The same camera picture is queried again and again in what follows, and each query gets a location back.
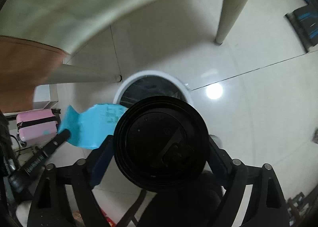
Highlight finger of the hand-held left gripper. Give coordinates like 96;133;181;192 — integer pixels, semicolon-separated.
37;129;72;161

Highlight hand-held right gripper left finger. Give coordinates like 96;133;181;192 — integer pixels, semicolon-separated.
27;135;117;227

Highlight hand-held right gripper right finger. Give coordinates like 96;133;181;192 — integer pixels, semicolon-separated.
206;135;291;227

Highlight blue plastic packet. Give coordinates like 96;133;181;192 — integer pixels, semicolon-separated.
57;103;128;150

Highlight black plastic cup lid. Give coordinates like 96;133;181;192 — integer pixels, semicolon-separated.
114;96;209;191

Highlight white round waste bin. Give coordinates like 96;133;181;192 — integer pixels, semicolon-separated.
113;69;195;108

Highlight pink suitcase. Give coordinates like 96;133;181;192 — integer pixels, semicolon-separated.
15;108;61;146

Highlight person's dark fleece clothing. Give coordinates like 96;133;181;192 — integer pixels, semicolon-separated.
146;171;225;227

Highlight table with striped cloth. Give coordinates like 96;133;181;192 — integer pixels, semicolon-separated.
0;0;260;113

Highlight white-legged table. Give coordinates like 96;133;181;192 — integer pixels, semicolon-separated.
47;0;259;84

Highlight black and blue exercise bench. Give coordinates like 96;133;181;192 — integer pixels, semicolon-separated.
284;3;318;53

